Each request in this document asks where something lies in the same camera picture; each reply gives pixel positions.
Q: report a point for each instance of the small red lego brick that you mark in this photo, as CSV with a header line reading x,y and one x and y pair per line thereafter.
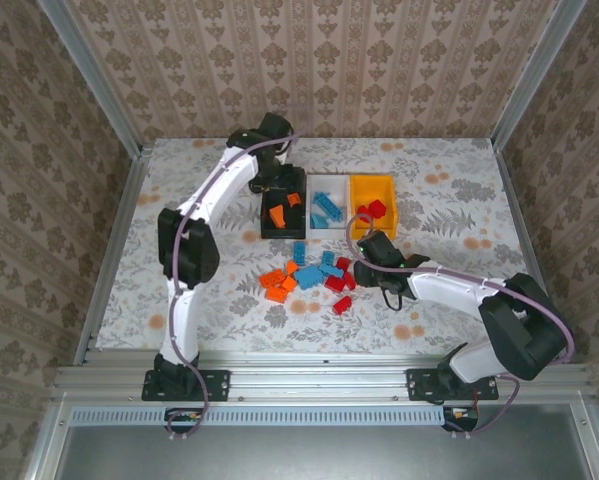
x,y
343,264
350,281

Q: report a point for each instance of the small orange lego brick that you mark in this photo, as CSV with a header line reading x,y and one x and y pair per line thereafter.
x,y
289,284
292,267
294,199

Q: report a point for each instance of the orange sloped lego brick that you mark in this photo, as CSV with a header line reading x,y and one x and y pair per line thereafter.
x,y
277,216

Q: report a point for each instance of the small blue lego brick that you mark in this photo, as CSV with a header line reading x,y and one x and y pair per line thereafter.
x,y
328,258

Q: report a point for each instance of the black plastic container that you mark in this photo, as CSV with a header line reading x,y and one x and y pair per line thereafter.
x,y
289,225

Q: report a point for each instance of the large blue lego brick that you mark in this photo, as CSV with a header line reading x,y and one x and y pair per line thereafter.
x,y
309,277

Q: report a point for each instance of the long blue lego brick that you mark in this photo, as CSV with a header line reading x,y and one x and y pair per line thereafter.
x,y
328,204

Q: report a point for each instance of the blue sloped lego brick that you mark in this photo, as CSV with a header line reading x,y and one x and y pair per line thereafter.
x,y
320,221

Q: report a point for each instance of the white plastic container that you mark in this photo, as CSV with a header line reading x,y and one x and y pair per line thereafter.
x,y
336,182

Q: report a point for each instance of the yellow plastic container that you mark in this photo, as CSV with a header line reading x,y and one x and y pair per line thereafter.
x,y
374,187

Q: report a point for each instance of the long orange lego brick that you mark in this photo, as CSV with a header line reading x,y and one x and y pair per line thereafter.
x,y
272,278

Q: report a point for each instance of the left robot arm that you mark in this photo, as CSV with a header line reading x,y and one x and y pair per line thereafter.
x,y
189,250

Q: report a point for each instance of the grey metal panel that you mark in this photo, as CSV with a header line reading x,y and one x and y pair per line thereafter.
x,y
329,455

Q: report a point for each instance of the aluminium front frame rail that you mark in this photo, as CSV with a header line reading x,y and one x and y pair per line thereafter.
x,y
329,380

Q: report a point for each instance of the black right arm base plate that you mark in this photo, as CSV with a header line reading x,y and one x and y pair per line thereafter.
x,y
421,385

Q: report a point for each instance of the aluminium side frame rail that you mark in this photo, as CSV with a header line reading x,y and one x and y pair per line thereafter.
x,y
521,225
131,185

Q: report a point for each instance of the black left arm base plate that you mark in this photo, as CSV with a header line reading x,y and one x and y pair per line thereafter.
x,y
216,385

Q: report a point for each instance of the aluminium upright frame post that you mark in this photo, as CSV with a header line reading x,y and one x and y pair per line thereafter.
x,y
86,65
540,65

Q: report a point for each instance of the aluminium lower frame rail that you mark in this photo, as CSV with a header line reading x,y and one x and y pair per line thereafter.
x,y
46,450
591,450

